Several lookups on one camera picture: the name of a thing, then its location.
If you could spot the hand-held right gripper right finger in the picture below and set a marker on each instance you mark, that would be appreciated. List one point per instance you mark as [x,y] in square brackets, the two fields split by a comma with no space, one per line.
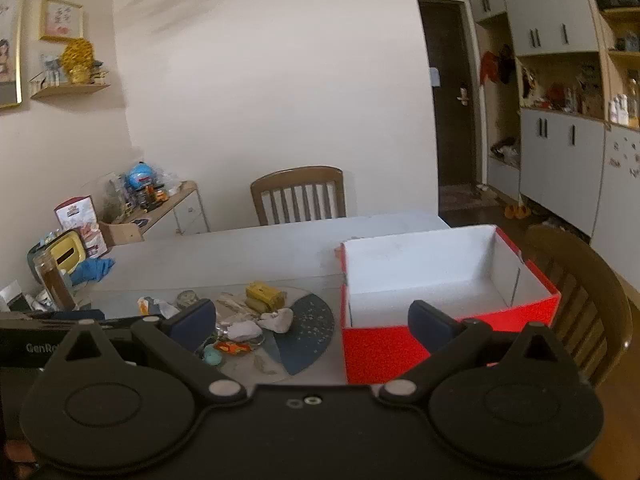
[429,324]

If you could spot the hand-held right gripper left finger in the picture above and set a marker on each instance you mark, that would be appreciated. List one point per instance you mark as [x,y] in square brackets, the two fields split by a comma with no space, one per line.
[194,324]

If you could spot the teal round toy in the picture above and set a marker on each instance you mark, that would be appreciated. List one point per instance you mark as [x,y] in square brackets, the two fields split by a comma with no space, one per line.
[212,357]

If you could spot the orange toy car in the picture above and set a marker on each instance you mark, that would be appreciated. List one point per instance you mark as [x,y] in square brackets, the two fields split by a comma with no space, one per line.
[232,347]

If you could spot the white and orange wrapper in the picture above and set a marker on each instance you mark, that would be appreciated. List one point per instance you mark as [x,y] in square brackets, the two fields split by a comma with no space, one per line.
[149,305]

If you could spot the red cardboard box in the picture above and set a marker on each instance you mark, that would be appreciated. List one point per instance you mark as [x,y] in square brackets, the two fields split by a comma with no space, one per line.
[380,352]

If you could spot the silver foil wrapper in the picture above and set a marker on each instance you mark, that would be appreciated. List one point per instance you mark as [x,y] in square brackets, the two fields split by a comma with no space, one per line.
[235,305]

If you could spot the clear plastic wrapper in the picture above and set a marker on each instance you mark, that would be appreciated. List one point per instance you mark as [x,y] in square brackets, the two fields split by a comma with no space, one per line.
[244,331]

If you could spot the brown glass jar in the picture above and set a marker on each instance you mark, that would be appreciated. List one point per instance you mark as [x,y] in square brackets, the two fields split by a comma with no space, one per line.
[52,285]

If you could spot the yellow carton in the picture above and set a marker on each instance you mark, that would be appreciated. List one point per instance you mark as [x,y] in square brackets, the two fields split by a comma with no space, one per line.
[264,292]

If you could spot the white crumpled tissue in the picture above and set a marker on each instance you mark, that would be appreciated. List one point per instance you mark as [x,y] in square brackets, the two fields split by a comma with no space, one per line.
[277,320]

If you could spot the yellow tissue box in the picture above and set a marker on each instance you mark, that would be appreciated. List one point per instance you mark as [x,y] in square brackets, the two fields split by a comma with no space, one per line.
[65,255]

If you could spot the blue cloth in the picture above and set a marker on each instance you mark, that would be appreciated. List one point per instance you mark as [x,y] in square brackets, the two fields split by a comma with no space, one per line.
[92,270]

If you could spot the white side cabinet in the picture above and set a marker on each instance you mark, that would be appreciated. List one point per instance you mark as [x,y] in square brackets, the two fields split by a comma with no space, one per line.
[185,215]

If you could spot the round glass plate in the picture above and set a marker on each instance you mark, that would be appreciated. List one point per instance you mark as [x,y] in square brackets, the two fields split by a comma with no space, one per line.
[300,292]

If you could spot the dark blue speckled mat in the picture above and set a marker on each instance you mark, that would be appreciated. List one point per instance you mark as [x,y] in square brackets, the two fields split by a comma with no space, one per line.
[307,330]

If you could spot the brown cardboard box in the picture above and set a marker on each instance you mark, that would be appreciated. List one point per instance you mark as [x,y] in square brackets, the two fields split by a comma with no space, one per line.
[120,232]

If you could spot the doormat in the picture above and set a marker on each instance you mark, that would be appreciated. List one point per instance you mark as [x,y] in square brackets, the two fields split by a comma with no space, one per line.
[467,199]

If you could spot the red and white carton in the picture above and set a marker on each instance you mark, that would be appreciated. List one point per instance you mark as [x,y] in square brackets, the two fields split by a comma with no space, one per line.
[80,217]

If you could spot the orange slippers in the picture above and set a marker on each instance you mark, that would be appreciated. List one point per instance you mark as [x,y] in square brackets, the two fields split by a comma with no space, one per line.
[516,211]

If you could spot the clear plastic bag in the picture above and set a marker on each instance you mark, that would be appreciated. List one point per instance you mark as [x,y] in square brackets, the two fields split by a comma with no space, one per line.
[115,200]

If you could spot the blue round toy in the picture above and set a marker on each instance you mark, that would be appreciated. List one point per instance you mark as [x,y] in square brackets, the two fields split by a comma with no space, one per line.
[140,177]

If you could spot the wooden slat-back chair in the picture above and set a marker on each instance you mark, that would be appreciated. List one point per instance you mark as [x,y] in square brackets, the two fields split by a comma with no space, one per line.
[592,270]
[300,177]

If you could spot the silver door lock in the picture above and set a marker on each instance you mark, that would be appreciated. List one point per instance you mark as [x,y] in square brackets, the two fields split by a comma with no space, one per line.
[464,96]

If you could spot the red hanging garment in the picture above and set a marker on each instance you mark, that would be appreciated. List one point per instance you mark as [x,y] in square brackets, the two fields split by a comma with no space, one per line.
[492,67]

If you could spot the dark door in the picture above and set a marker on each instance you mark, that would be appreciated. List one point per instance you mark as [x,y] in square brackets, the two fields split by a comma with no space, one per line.
[450,50]

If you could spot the golden ornament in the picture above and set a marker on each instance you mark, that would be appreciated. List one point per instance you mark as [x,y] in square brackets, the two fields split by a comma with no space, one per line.
[79,60]

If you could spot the large gold framed picture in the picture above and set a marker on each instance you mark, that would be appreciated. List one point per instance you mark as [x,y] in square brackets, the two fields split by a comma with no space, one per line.
[7,50]

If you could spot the small gold framed picture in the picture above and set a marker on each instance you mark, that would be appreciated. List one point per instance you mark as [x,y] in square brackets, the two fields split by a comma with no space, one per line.
[61,20]

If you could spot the wooden wall shelf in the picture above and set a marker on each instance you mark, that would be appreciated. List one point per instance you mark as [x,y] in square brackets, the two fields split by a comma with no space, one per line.
[70,90]

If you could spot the grey and wood wall cabinet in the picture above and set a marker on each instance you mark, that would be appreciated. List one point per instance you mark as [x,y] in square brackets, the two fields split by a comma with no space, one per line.
[555,10]

